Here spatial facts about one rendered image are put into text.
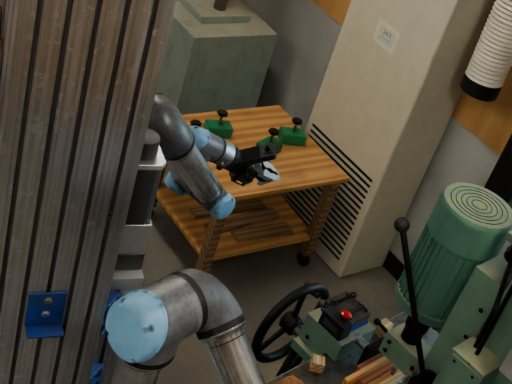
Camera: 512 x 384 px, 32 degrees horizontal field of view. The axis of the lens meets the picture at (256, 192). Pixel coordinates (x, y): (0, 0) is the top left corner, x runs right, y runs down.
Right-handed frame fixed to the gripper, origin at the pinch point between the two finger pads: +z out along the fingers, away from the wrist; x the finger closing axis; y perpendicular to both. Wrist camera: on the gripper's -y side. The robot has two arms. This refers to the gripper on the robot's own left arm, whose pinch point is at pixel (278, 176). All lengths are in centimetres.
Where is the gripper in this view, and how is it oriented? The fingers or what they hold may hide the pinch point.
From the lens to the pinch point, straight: 266.1
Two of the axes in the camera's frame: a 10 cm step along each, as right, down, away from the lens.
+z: 6.7, 3.2, 6.7
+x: 1.0, 8.5, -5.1
